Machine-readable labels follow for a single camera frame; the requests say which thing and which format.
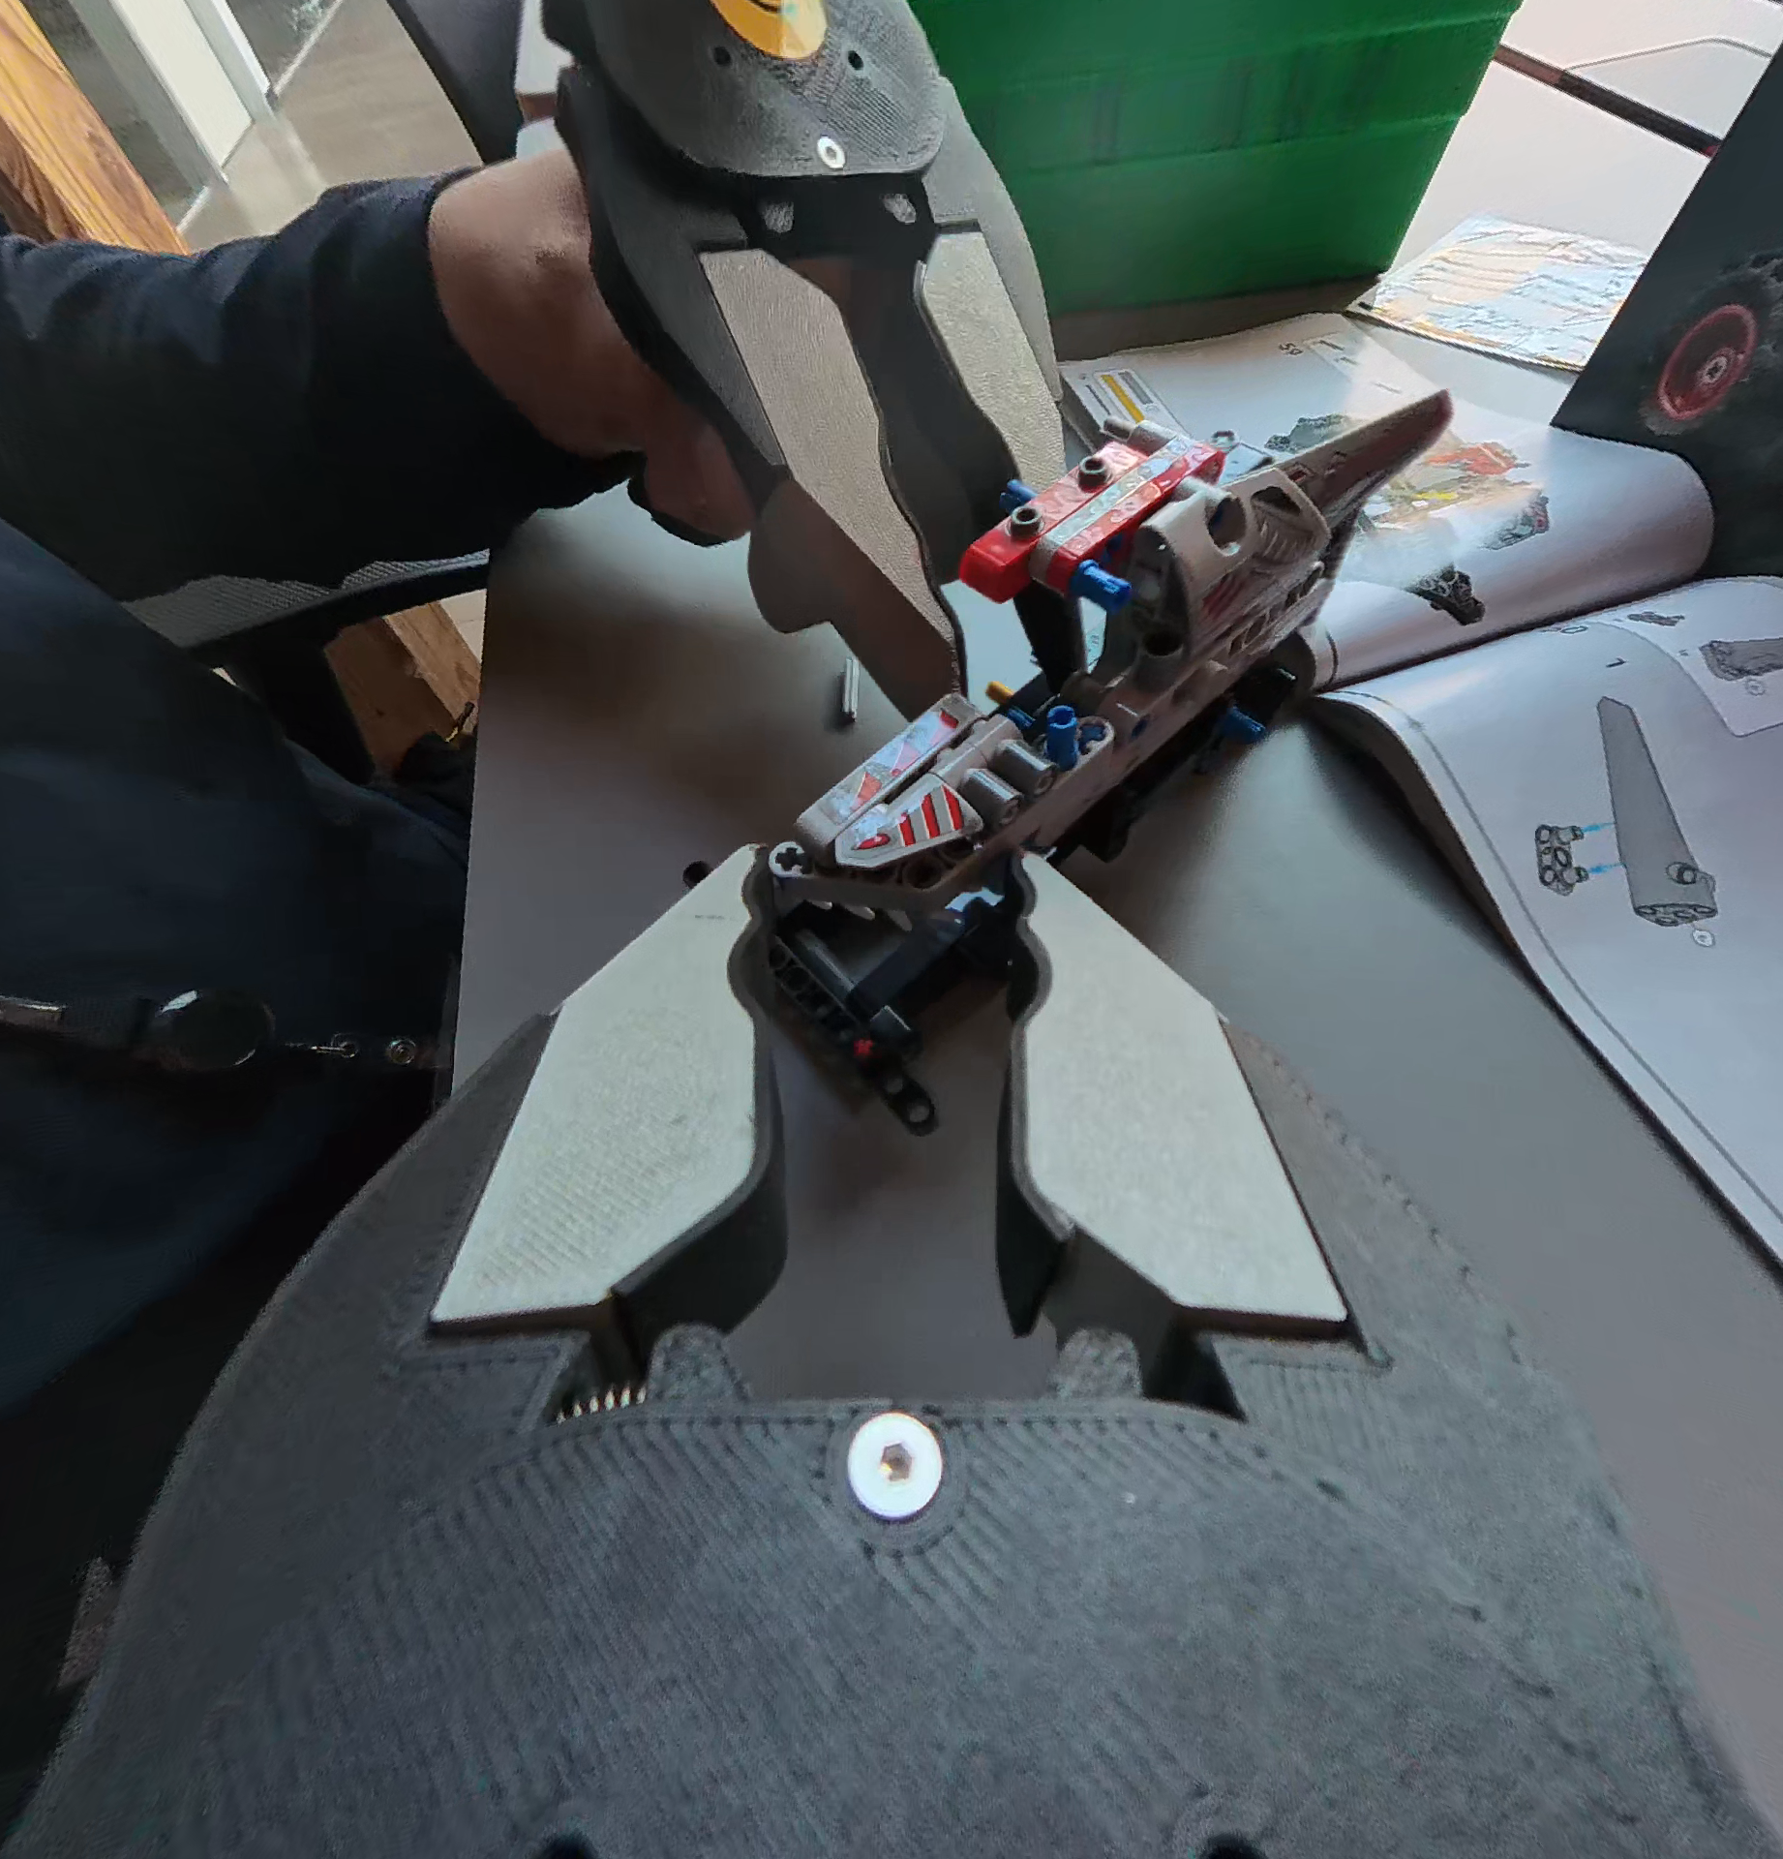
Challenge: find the person's dark clothing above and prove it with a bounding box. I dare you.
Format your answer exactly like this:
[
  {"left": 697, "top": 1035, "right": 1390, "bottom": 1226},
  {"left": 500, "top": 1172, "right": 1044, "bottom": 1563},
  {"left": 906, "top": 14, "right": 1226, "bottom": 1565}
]
[{"left": 0, "top": 487, "right": 480, "bottom": 1859}]

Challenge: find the grey red lego model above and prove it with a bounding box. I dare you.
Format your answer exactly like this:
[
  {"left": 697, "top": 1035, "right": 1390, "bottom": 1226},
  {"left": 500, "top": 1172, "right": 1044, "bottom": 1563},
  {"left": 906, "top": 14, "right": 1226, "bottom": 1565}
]
[{"left": 753, "top": 390, "right": 1460, "bottom": 1135}]

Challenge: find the lego instruction booklet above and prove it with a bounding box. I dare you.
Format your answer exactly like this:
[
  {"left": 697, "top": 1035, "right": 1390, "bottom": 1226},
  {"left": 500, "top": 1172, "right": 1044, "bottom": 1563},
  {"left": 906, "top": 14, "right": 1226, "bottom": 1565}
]
[{"left": 1057, "top": 312, "right": 1783, "bottom": 1310}]

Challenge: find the person's left hand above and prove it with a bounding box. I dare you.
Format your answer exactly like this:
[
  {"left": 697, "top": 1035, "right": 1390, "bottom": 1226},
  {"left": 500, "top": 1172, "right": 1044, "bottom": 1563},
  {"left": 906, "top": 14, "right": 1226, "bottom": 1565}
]
[{"left": 430, "top": 152, "right": 755, "bottom": 504}]

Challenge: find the wooden furniture panel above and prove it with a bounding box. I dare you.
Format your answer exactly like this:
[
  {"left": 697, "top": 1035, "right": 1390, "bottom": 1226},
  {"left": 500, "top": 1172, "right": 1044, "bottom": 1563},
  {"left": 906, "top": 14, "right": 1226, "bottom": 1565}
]
[{"left": 0, "top": 30, "right": 186, "bottom": 262}]

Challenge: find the person's left forearm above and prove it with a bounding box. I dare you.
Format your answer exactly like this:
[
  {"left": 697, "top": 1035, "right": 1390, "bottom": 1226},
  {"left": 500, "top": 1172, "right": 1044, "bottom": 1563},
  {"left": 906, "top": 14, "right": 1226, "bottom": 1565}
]
[{"left": 0, "top": 181, "right": 618, "bottom": 599}]

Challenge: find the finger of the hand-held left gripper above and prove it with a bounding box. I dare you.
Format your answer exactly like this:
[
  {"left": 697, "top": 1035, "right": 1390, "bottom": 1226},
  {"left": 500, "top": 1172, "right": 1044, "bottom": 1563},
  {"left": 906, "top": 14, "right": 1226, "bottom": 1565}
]
[
  {"left": 695, "top": 246, "right": 970, "bottom": 700},
  {"left": 889, "top": 229, "right": 1065, "bottom": 593}
]

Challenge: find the black lego box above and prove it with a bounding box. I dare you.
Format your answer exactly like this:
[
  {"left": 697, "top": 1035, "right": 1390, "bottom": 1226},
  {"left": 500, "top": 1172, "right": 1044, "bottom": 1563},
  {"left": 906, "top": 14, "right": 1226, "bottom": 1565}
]
[{"left": 1551, "top": 0, "right": 1783, "bottom": 591}]

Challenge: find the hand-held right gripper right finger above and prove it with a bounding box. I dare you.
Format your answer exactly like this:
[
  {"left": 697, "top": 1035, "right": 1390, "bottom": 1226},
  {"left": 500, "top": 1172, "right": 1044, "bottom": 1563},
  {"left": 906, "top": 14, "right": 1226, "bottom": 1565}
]
[{"left": 993, "top": 855, "right": 1353, "bottom": 1346}]

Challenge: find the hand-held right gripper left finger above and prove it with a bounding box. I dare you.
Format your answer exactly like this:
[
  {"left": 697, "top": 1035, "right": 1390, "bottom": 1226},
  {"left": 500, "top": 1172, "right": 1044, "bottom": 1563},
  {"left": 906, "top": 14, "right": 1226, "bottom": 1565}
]
[{"left": 426, "top": 843, "right": 792, "bottom": 1339}]

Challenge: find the crinkled plastic bag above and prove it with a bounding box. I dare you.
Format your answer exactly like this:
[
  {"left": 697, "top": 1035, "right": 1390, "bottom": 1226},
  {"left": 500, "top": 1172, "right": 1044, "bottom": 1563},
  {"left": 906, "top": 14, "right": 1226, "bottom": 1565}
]
[{"left": 1348, "top": 215, "right": 1655, "bottom": 372}]

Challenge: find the green plastic bin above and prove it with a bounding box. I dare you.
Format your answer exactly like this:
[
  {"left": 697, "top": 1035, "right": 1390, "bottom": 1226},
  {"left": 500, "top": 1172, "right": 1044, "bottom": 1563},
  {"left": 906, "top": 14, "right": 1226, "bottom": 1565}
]
[{"left": 906, "top": 0, "right": 1526, "bottom": 322}]

